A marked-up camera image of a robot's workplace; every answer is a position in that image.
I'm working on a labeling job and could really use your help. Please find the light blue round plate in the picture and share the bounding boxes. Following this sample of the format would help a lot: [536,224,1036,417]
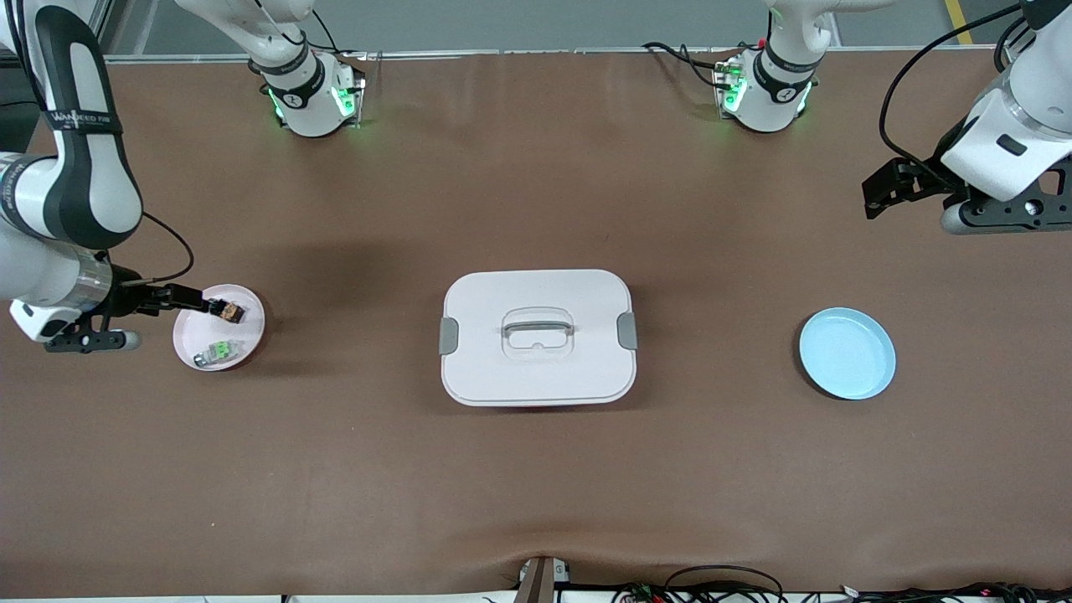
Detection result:
[798,307,897,401]

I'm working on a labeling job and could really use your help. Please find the black left base cables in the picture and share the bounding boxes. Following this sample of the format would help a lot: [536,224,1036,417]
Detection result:
[642,40,738,91]

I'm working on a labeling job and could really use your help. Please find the aluminium table edge rail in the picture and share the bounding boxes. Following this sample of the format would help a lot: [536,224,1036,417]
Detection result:
[105,46,1002,66]

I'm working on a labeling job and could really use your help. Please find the black looped cable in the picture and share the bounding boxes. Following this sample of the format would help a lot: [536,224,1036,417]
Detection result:
[662,564,788,603]

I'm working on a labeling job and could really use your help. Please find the small metal mounting bracket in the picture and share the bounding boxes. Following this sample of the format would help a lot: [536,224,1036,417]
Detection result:
[515,555,572,603]

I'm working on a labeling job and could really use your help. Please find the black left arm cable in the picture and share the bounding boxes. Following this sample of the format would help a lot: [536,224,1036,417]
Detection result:
[878,4,1027,189]

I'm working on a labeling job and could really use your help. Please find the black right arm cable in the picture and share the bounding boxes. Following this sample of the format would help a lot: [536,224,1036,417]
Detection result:
[126,212,196,287]

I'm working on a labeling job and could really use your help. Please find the black right base cables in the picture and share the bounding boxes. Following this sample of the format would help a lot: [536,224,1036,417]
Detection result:
[281,8,369,59]

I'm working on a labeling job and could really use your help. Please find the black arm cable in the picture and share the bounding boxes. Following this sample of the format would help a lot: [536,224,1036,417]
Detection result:
[126,212,196,287]
[878,4,1027,189]

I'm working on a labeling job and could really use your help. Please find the pink round plate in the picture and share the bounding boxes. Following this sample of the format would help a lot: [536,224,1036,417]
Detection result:
[173,284,267,373]

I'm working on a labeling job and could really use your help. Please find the green and grey switch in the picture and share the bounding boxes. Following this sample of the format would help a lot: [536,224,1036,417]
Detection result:
[193,338,245,369]

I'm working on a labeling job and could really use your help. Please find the black cable bundle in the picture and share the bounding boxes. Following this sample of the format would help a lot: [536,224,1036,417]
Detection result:
[837,581,1072,603]

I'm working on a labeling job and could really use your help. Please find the black base cables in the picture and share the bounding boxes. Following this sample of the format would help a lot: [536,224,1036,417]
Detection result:
[281,8,369,59]
[642,40,738,91]

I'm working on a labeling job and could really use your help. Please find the white lidded storage box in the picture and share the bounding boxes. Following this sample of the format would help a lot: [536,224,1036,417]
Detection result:
[439,269,639,408]

